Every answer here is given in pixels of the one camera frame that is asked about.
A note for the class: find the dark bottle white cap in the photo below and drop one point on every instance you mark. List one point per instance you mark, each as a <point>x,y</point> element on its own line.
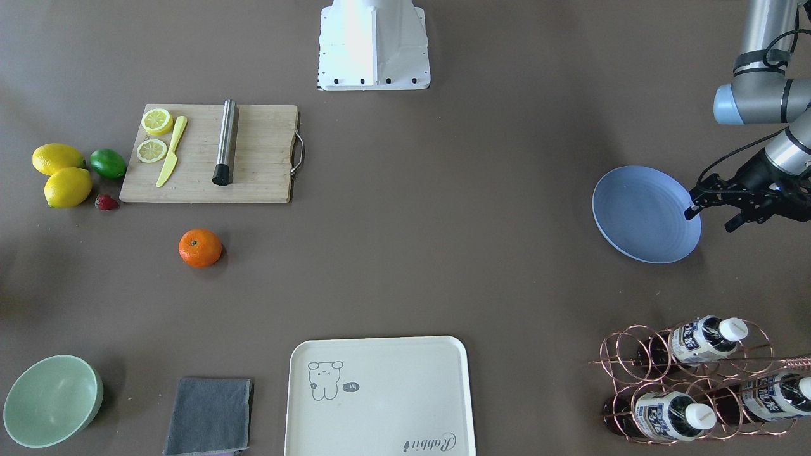
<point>658,417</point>

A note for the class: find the mint green bowl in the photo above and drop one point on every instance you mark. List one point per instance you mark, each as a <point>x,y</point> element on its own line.
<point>51,401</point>

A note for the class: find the wooden cutting board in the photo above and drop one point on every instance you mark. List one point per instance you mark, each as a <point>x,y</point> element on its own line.
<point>261,167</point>

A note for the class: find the white pedestal column base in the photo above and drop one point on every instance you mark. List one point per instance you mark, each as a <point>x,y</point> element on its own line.
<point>373,46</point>

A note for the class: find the yellow lemon outer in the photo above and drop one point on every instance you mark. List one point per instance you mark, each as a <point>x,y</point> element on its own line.
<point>68,187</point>

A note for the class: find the green lime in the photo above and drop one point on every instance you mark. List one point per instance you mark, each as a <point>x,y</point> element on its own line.
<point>108,163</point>

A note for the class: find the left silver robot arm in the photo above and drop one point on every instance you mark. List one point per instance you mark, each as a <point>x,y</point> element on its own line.
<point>760,91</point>

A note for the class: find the orange fruit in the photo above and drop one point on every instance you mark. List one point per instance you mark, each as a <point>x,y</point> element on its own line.
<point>200,248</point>

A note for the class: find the grey folded cloth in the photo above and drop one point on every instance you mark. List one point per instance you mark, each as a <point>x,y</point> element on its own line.
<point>210,417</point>

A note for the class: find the lemon slice lower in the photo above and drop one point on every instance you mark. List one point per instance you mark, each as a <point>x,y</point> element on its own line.
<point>151,150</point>

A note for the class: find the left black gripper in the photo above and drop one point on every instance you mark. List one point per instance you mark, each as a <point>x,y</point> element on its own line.
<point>754,178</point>

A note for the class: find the yellow lemon near board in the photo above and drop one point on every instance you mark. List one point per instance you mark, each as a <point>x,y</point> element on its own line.
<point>48,159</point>

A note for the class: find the lemon slice upper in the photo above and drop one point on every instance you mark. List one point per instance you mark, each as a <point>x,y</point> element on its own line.
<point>157,122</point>

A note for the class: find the copper wire bottle rack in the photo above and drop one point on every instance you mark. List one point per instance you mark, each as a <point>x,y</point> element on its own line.
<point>754,358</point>

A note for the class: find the blue plate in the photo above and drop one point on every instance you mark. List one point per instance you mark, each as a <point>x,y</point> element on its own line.
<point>640,211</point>

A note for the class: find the cream rabbit tray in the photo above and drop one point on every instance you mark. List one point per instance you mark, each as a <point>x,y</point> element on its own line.
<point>380,396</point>

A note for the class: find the red strawberry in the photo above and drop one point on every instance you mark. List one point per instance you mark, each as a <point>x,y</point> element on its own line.
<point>105,202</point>

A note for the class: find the yellow plastic knife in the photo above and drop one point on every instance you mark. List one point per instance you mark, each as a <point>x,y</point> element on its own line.
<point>171,159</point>

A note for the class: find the lemon slice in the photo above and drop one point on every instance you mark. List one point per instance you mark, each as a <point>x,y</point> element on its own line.
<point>157,122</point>
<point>151,150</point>

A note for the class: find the steel cylinder muddler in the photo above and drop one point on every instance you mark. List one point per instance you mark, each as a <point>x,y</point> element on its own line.
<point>224,164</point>

